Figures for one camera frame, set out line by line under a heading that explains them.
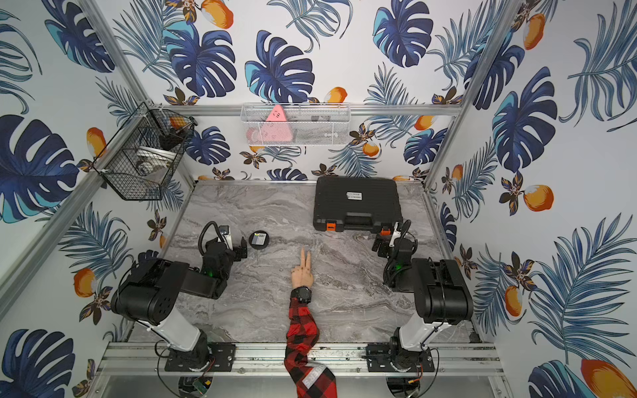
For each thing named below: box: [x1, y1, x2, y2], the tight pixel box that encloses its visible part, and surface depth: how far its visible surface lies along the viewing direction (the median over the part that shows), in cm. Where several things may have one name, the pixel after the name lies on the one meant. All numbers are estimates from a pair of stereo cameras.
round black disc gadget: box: [247, 229, 270, 250], surface depth 102 cm
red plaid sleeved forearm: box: [283, 297, 338, 398], surface depth 73 cm
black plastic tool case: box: [312, 176, 404, 236], surface depth 108 cm
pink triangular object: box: [246, 104, 292, 144], surface depth 92 cm
